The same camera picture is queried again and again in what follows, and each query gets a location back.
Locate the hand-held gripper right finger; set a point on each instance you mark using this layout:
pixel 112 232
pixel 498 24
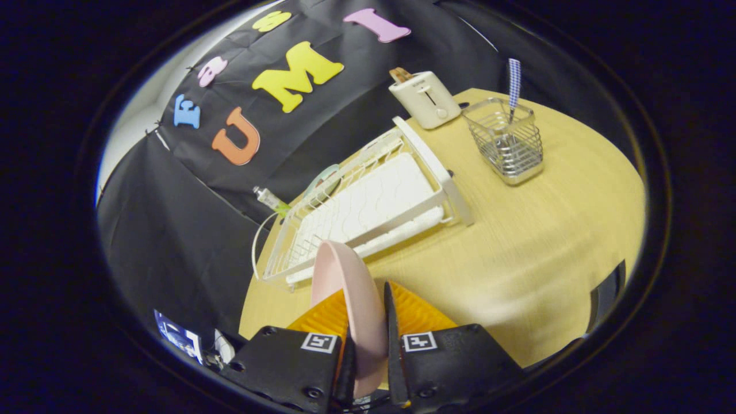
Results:
pixel 394 356

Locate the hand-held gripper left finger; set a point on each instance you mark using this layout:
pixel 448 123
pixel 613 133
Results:
pixel 282 368

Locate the pink plate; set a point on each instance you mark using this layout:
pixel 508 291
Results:
pixel 351 287

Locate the white dish rack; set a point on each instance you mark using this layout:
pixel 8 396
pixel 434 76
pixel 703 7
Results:
pixel 374 195

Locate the pale green plate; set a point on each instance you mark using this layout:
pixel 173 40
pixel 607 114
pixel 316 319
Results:
pixel 325 175

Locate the small white object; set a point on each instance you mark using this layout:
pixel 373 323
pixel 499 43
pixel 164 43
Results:
pixel 224 346

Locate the blue and white object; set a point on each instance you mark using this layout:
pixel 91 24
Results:
pixel 175 336

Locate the white toaster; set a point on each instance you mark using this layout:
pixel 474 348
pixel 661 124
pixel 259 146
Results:
pixel 425 100

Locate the brown toast slice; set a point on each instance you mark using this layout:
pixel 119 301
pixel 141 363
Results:
pixel 399 74

